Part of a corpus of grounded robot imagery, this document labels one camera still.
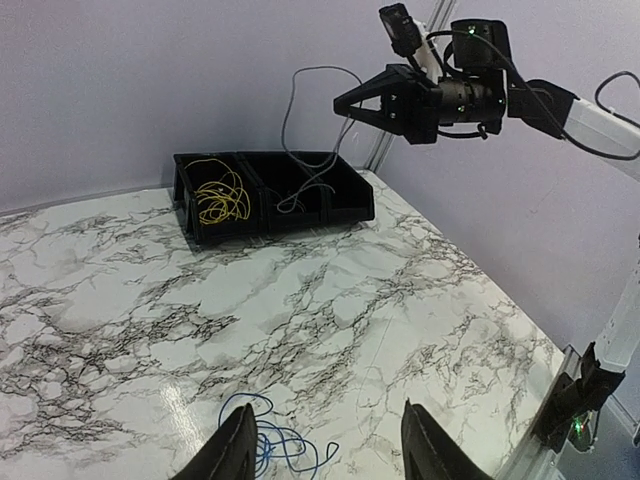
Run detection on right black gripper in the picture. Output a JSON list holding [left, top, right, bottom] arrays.
[[333, 67, 505, 145]]

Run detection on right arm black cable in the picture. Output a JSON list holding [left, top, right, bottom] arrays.
[[424, 29, 640, 161]]

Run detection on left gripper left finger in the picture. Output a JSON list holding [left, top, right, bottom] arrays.
[[172, 403, 258, 480]]

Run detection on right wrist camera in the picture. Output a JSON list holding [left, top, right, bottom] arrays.
[[379, 3, 443, 83]]

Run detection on black compartment tray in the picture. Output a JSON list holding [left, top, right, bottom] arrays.
[[173, 151, 375, 245]]

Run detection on yellow wire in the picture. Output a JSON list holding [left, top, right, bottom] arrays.
[[184, 158, 252, 226]]

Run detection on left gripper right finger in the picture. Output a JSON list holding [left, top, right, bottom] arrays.
[[401, 399, 492, 480]]

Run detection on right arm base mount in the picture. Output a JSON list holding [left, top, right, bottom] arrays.
[[534, 342, 626, 453]]

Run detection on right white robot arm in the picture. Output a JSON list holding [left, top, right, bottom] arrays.
[[333, 14, 639, 179]]

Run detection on aluminium front rail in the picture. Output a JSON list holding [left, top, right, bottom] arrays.
[[494, 344, 640, 480]]

